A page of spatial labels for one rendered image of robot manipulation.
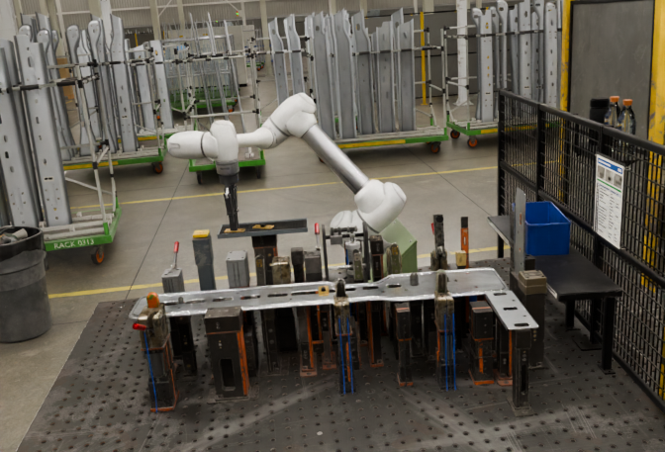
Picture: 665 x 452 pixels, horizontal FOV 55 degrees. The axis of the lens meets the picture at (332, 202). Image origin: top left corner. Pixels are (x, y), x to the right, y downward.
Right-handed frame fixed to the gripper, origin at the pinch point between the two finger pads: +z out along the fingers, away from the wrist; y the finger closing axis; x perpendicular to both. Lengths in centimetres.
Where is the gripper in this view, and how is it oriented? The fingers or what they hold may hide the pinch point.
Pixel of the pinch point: (234, 221)
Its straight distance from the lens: 267.1
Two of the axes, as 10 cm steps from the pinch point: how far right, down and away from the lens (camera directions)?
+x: 9.9, -0.4, -1.1
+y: -0.9, 2.8, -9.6
